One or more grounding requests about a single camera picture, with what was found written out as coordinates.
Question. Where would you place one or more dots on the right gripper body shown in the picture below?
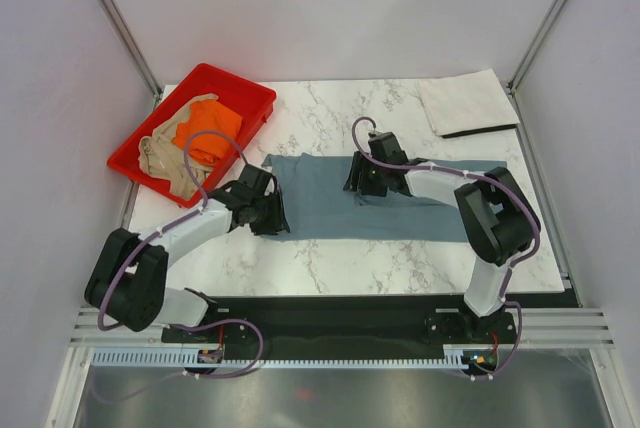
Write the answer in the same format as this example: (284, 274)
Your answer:
(372, 176)

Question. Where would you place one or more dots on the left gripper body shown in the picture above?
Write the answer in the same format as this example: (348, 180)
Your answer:
(267, 217)

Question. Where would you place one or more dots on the grey-blue t-shirt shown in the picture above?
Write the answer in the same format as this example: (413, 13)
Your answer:
(317, 207)

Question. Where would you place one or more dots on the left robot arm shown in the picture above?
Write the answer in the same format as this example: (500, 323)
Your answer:
(128, 283)

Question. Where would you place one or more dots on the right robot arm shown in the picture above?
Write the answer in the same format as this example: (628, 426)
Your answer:
(499, 223)

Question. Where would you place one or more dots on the red plastic bin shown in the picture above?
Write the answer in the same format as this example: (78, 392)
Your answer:
(252, 101)

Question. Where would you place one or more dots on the orange t-shirt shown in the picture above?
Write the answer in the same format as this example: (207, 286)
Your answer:
(208, 115)

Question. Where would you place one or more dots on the beige t-shirt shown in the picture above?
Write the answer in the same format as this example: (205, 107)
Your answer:
(161, 159)

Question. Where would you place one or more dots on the white folded mat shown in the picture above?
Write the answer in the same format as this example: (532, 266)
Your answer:
(467, 104)

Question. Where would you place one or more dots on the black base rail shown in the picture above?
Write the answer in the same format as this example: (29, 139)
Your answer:
(345, 325)

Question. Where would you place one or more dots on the white slotted cable duct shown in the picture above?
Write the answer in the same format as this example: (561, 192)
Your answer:
(451, 358)

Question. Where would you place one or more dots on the right aluminium frame post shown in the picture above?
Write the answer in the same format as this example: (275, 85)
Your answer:
(542, 33)

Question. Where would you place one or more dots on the aluminium frame post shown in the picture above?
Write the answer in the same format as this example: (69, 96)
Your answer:
(542, 33)
(126, 37)

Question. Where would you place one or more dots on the left aluminium frame post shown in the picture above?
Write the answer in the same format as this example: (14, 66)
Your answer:
(126, 37)

